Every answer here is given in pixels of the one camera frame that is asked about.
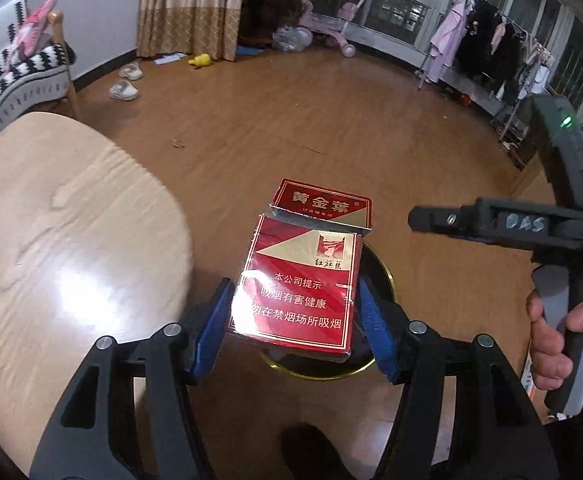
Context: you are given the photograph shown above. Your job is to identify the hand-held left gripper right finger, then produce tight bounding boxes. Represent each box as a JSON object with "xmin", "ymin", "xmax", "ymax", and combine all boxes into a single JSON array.
[{"xmin": 354, "ymin": 275, "xmax": 559, "ymax": 480}]

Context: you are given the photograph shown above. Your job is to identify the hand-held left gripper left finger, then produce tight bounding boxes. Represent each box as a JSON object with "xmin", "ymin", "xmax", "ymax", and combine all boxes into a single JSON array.
[{"xmin": 29, "ymin": 277, "xmax": 237, "ymax": 480}]

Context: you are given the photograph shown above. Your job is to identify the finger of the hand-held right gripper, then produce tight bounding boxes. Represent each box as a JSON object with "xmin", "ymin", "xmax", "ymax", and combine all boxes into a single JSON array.
[{"xmin": 408, "ymin": 199, "xmax": 487, "ymax": 243}]

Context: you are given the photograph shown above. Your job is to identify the black trash bin gold rim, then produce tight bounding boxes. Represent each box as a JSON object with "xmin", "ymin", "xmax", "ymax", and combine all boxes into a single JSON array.
[{"xmin": 259, "ymin": 242, "xmax": 399, "ymax": 381}]

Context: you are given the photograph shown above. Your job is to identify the red cigarette pack white text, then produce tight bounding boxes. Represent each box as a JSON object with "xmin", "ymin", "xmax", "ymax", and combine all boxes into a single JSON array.
[{"xmin": 226, "ymin": 214, "xmax": 363, "ymax": 363}]

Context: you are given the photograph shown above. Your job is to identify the red cigarette pack gold lettering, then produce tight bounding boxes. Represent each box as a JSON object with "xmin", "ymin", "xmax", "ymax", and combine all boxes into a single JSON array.
[{"xmin": 270, "ymin": 178, "xmax": 373, "ymax": 237}]

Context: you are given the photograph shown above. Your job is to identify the person's right forearm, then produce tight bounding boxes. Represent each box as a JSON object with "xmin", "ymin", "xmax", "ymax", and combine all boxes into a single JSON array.
[{"xmin": 541, "ymin": 407, "xmax": 583, "ymax": 480}]

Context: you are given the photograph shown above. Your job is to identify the metal clothes rack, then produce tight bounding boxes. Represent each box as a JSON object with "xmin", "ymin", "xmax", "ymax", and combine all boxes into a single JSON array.
[{"xmin": 418, "ymin": 0, "xmax": 557, "ymax": 146}]

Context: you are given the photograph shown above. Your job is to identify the white hanging garment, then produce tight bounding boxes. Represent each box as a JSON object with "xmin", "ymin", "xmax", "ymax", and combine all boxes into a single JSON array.
[{"xmin": 516, "ymin": 45, "xmax": 552, "ymax": 97}]

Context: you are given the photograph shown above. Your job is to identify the black hanging garments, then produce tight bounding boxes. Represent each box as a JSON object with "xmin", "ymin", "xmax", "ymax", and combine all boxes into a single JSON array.
[{"xmin": 456, "ymin": 0, "xmax": 525, "ymax": 106}]

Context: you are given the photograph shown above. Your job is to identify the lilac hanging garment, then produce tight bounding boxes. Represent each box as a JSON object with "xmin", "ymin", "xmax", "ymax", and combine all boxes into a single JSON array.
[{"xmin": 429, "ymin": 0, "xmax": 469, "ymax": 83}]

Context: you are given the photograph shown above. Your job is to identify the pink children's tricycle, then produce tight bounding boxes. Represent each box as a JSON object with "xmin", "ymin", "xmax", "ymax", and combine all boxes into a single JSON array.
[{"xmin": 299, "ymin": 0, "xmax": 375, "ymax": 58}]

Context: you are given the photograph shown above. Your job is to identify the clear plastic bag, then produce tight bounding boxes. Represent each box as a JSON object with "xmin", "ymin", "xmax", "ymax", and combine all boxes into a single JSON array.
[{"xmin": 273, "ymin": 24, "xmax": 313, "ymax": 53}]

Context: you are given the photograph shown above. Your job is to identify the black-white patterned sofa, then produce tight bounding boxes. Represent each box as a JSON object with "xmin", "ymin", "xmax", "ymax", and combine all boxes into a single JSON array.
[{"xmin": 0, "ymin": 0, "xmax": 72, "ymax": 148}]

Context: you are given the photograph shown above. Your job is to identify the beige patterned curtain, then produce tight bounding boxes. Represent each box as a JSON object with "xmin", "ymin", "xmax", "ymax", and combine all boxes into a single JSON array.
[{"xmin": 136, "ymin": 0, "xmax": 247, "ymax": 62}]

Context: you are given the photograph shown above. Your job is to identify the pink cartoon cushion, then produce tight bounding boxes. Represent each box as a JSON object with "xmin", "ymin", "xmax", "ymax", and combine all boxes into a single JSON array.
[{"xmin": 9, "ymin": 0, "xmax": 60, "ymax": 63}]

